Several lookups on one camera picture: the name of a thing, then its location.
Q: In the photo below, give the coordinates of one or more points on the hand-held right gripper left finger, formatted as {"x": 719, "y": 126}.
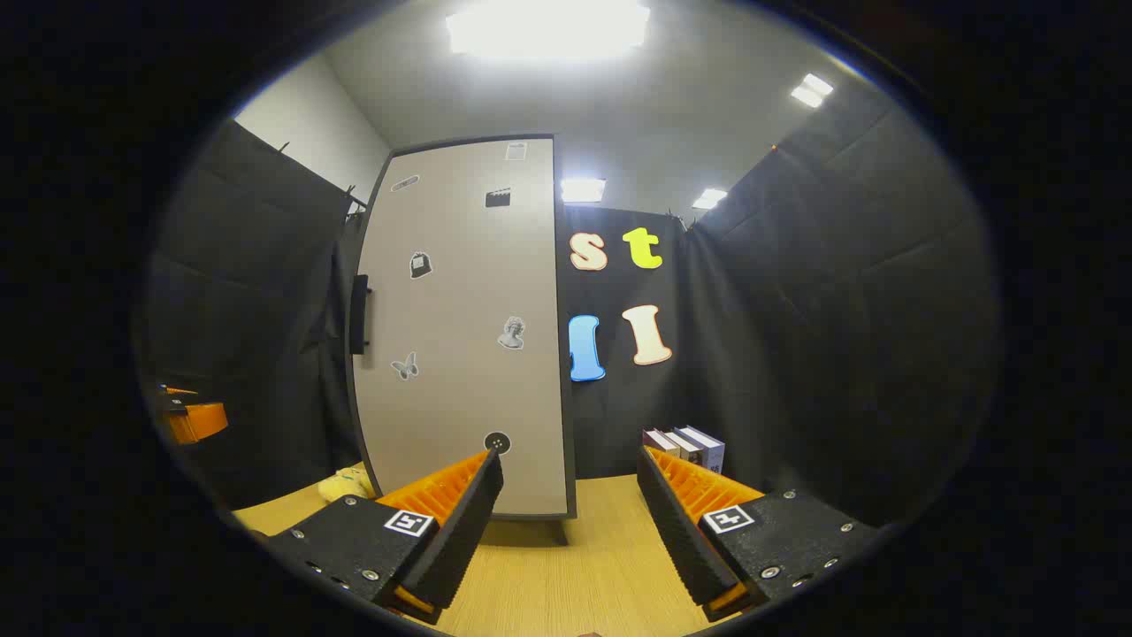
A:
{"x": 464, "y": 531}

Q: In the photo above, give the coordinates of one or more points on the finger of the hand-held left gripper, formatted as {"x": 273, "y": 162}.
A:
{"x": 202, "y": 422}
{"x": 179, "y": 391}

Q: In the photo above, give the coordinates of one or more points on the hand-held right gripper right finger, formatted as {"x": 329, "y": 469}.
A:
{"x": 676, "y": 531}

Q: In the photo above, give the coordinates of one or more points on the dark grey cabinet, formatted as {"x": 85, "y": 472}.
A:
{"x": 571, "y": 495}

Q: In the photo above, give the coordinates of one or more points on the white book dark label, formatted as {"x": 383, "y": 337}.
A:
{"x": 681, "y": 445}

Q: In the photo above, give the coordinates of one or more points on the blue-grey book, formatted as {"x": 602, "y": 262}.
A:
{"x": 707, "y": 447}

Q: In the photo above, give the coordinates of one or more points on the pink-white book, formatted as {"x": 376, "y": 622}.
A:
{"x": 654, "y": 440}

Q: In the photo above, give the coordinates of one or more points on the yellow plush toy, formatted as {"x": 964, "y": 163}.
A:
{"x": 345, "y": 485}

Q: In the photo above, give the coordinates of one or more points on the black backdrop cloth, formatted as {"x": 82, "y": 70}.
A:
{"x": 840, "y": 310}

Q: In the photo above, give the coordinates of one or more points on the double ceiling light panel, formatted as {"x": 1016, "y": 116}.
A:
{"x": 812, "y": 90}

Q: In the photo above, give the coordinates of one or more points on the large ceiling light panel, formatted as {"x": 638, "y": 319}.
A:
{"x": 548, "y": 26}

